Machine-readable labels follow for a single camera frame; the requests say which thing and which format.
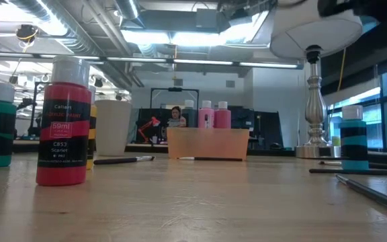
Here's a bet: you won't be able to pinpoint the large pink paint bottle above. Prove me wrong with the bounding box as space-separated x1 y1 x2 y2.
198 99 215 129

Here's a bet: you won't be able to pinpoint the long ceiling light strip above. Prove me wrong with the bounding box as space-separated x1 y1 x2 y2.
0 52 304 71

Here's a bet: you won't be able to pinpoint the yellow cable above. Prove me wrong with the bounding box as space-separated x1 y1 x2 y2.
336 46 347 93

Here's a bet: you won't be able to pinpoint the person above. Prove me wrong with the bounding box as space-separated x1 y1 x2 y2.
167 106 187 128

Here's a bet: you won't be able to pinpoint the red desk lamp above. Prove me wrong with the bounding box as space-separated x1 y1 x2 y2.
137 116 162 145

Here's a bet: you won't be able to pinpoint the small turquoise paint bottle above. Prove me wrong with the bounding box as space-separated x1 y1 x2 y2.
339 104 370 171

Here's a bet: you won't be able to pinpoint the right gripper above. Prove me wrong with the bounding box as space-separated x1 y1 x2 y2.
316 0 362 18

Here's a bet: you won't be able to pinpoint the silver ventilation duct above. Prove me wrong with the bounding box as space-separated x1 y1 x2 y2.
8 0 105 57

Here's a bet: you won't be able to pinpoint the large red paint bottle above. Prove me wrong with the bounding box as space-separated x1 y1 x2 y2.
213 101 232 130

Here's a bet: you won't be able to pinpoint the white cup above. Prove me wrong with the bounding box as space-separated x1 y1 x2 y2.
94 99 133 157

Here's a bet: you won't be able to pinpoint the orange translucent plastic bin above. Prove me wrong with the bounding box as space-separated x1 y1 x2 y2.
166 127 250 161

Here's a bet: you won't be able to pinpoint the small scarlet paint bottle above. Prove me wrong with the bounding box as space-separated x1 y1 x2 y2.
35 55 93 187

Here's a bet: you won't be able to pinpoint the large black paint bottle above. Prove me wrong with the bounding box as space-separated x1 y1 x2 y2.
181 99 199 128

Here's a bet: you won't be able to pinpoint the silver table lamp white shade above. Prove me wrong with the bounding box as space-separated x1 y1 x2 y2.
269 0 364 159

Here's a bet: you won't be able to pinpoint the small yellow paint bottle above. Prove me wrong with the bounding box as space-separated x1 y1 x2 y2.
86 85 97 171

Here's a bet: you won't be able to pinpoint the black partition panels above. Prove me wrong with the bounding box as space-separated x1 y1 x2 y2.
136 106 284 151

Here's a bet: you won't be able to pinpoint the hanging black cord reel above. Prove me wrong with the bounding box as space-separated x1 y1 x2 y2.
15 24 40 44

